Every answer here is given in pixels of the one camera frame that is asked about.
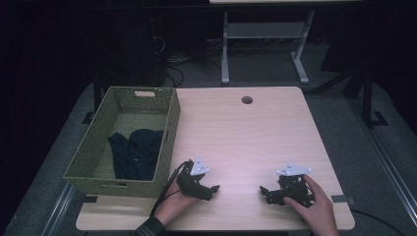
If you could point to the white metal table frame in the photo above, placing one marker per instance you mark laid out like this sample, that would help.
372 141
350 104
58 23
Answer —
262 31

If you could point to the metal floor rail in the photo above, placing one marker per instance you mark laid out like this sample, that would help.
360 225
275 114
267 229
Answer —
59 209
383 157

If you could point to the dark blue cloth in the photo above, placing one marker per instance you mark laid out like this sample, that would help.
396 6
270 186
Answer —
137 154

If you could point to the black metal stand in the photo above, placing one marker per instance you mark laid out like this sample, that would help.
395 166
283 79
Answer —
367 98
95 98

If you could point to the person's left hand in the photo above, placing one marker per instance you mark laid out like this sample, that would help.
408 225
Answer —
173 205

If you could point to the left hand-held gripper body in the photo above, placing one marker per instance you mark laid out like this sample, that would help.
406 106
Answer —
190 178

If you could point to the green woven basket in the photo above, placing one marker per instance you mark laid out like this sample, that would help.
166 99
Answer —
95 144

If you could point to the grey tape strip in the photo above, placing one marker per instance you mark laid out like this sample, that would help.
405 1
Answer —
341 199

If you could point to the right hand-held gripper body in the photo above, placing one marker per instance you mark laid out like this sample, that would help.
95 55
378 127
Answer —
293 185

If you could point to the person's right hand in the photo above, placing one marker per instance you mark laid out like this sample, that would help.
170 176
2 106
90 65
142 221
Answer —
319 209

